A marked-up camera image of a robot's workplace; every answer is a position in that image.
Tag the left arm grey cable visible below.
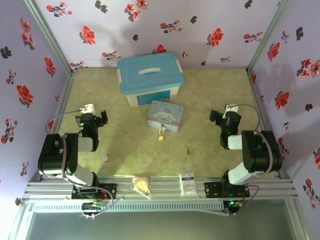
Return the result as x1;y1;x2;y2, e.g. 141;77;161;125
44;109;82;135

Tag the blue lidded storage box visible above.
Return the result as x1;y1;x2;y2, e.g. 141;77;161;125
116;51;186;108

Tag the aluminium rail frame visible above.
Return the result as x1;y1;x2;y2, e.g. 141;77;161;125
21;174;299;204

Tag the slotted white cable duct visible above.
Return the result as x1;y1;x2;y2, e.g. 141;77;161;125
32;201;225;214

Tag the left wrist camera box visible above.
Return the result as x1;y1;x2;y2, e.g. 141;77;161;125
79;103;97;115

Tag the white packet with blue label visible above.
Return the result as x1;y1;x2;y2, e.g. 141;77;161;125
179;171;197;196

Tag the aluminium corner post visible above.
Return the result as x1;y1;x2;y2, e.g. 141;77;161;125
246;0;294;72
23;0;74;74

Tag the brass padlock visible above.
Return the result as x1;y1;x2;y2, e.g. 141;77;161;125
157;125;167;143

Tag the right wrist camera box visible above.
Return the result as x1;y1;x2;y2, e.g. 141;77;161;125
223;103;239;113

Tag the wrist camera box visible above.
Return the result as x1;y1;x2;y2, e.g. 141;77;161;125
223;103;239;113
79;103;97;115

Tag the green circuit board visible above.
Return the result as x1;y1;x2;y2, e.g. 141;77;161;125
81;203;104;213
225;199;243;210

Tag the clear bag with beige contents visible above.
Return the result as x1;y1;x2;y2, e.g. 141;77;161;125
130;175;153;200

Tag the cartoon print tin box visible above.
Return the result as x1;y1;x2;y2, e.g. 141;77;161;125
146;99;185;132

